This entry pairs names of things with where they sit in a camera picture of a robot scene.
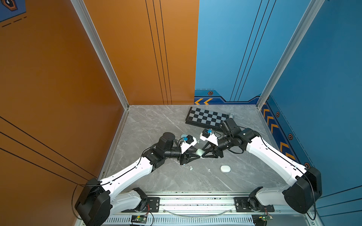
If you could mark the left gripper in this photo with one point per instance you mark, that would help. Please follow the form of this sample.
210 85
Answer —
186 157

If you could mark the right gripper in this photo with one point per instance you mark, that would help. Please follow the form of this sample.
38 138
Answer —
212 150

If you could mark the white earbud case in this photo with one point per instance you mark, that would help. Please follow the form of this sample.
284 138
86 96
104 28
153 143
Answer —
199 152
225 168

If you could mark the white earbud case front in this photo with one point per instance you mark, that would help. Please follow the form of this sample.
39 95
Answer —
225 168

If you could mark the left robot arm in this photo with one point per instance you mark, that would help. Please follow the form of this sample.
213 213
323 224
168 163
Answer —
151 159

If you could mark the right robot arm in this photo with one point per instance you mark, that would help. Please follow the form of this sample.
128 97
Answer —
303 185

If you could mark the black white chessboard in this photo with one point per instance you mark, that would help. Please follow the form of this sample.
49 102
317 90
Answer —
206 119

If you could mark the green circuit board left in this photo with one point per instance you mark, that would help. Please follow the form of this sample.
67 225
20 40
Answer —
139 219

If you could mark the green circuit board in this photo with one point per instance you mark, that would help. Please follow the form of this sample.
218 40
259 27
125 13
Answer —
265 218
139 219

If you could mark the green circuit board right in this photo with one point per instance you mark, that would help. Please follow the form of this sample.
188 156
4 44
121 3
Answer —
265 218

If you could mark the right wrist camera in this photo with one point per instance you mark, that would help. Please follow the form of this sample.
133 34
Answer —
209 136

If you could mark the aluminium front rail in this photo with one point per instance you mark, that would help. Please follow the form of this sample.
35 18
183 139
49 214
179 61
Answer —
198 204

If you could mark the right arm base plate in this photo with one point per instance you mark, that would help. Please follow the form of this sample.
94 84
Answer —
243 204

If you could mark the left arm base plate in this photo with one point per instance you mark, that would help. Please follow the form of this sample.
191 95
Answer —
149 205

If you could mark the right aluminium corner post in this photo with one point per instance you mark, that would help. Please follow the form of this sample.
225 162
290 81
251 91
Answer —
308 17

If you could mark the aluminium corner post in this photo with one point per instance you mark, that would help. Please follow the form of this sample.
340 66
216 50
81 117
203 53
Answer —
308 17
86 20

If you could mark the left aluminium corner post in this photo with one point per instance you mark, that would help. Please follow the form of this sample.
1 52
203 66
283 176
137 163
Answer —
86 20

